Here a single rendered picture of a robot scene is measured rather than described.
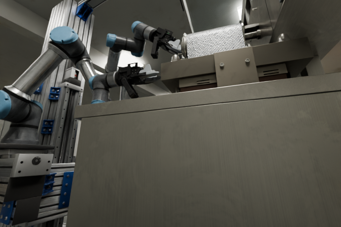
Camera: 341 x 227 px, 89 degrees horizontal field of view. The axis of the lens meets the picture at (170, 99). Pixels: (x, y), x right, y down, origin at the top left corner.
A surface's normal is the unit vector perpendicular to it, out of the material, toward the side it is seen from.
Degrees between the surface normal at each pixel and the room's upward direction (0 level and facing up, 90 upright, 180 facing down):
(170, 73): 90
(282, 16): 180
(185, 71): 90
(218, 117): 90
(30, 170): 90
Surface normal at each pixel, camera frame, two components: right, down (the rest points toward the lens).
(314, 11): 0.02, 0.95
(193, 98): -0.29, -0.30
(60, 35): 0.12, -0.43
